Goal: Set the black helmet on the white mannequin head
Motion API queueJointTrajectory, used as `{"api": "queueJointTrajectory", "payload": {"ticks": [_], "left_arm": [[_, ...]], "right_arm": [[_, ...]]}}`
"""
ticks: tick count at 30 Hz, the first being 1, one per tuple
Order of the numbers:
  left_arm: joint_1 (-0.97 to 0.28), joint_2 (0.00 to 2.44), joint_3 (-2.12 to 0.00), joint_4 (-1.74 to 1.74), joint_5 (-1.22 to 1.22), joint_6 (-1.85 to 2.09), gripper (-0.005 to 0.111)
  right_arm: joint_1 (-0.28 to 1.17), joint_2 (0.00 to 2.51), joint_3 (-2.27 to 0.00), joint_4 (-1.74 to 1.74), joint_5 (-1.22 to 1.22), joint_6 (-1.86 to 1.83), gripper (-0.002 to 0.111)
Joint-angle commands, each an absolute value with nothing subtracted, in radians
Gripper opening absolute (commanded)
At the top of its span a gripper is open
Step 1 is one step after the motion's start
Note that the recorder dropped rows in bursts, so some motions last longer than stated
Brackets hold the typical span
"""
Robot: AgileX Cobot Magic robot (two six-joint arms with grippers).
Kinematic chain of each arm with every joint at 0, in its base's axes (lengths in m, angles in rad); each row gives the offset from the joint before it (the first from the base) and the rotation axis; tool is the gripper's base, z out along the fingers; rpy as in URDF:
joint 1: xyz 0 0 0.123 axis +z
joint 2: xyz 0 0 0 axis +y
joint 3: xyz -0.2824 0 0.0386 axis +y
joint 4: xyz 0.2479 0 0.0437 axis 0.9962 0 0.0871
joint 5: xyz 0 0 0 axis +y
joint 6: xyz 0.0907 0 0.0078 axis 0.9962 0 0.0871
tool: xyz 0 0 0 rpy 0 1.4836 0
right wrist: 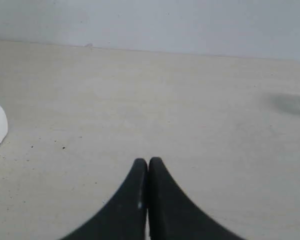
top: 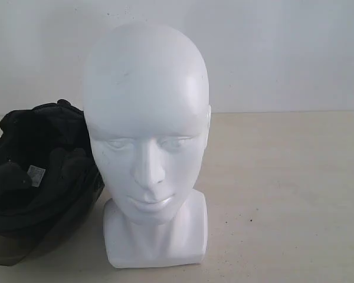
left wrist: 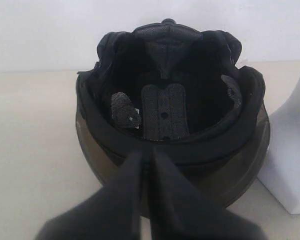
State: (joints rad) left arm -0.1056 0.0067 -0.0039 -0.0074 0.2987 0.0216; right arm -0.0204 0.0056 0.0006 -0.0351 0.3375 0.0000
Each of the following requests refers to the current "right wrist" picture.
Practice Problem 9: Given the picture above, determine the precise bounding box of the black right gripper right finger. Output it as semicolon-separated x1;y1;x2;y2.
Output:
147;157;242;240

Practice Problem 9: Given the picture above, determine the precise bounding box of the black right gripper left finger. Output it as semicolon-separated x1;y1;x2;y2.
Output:
64;158;148;240

